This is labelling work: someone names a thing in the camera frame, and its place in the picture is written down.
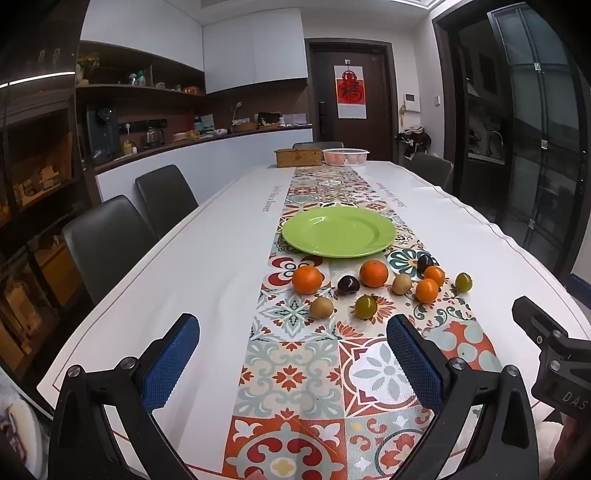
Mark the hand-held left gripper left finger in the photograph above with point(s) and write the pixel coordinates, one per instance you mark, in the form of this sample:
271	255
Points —
171	364

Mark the green round plum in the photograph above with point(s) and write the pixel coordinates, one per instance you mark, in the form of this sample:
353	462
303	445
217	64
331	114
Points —
366	307
463	282

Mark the glass sliding door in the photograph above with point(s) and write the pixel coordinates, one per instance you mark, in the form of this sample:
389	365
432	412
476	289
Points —
540	138

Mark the dark glass cabinet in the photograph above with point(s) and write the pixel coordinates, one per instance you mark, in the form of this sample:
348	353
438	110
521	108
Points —
41	184

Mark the green plate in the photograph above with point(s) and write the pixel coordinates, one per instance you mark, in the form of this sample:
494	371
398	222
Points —
339	230

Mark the brown wall shelf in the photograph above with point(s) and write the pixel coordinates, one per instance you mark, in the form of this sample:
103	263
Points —
138	88

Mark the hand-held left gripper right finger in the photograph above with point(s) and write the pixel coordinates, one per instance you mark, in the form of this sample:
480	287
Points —
415	364

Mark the clear plastic container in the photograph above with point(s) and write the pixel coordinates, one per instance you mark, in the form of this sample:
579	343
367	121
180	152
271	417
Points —
346	157

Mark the white counter cabinet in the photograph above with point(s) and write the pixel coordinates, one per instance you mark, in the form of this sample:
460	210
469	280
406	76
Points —
231	157

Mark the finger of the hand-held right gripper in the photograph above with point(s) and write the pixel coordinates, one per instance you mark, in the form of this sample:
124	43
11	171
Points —
581	287
535	321

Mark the brown kiwi fruit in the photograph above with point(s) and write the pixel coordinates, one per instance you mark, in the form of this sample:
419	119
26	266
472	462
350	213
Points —
402	284
321	308

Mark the grey dining chair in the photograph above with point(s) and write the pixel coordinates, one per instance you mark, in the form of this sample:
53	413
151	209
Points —
431	168
106	240
166	198

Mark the small orange tangerine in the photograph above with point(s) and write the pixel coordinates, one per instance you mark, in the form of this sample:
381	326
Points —
435	275
427	290

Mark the red and white door poster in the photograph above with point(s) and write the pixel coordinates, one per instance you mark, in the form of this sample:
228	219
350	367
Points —
351	92

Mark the glass kettle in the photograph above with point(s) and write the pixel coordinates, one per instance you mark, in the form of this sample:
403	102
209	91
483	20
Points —
155	136

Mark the woven basket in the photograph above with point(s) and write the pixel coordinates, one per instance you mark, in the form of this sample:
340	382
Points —
244	127

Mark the white wall cabinets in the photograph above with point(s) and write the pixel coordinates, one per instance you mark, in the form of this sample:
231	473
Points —
254	55

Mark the dark clothes pile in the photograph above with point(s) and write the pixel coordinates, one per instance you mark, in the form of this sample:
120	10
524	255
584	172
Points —
415	141

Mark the large orange tangerine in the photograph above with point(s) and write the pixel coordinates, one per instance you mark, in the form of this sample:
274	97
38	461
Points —
307	279
374	273

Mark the white intercom panel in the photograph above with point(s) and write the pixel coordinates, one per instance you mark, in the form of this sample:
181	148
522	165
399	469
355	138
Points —
412	102

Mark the patterned table runner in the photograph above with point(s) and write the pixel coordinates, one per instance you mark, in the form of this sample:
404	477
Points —
295	369

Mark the wooden box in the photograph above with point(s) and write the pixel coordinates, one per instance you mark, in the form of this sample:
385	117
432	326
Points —
298	157

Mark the dark purple plum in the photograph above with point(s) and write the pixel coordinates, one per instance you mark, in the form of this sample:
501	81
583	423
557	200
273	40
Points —
347	285
425	263

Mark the black water dispenser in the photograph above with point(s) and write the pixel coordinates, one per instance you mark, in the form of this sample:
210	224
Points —
104	134

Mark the dark brown door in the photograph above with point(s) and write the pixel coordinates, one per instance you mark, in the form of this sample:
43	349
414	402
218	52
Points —
379	92

